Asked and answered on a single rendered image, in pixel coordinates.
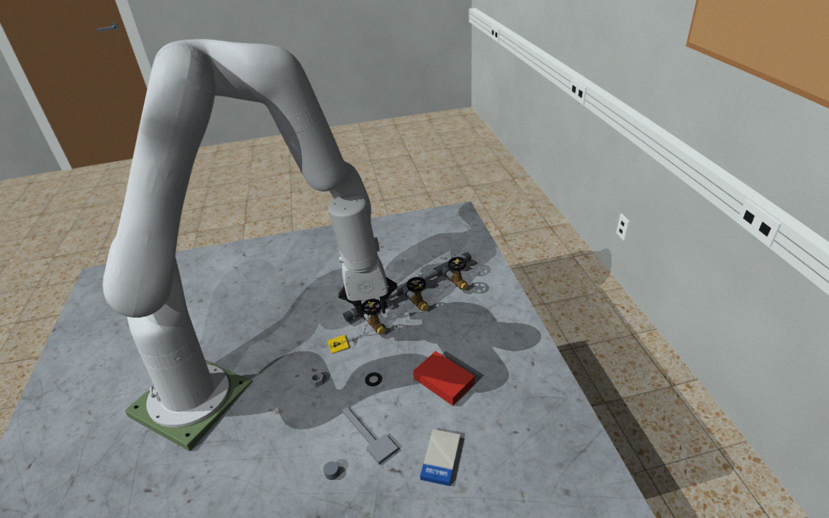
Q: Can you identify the dark red rectangular block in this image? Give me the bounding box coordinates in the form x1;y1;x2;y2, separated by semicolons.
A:
413;351;475;406

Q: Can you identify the black flat ring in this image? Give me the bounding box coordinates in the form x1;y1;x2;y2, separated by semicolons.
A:
365;373;382;386

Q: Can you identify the grey cylinder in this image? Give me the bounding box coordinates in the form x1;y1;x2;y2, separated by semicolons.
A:
323;461;340;480

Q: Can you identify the yellow tag on silver chain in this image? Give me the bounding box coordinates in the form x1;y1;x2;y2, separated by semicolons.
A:
328;321;368;354

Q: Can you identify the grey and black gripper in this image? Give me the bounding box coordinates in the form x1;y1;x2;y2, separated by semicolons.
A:
338;256;397;317

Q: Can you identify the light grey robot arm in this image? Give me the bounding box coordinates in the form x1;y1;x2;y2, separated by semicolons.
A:
103;39;380;427

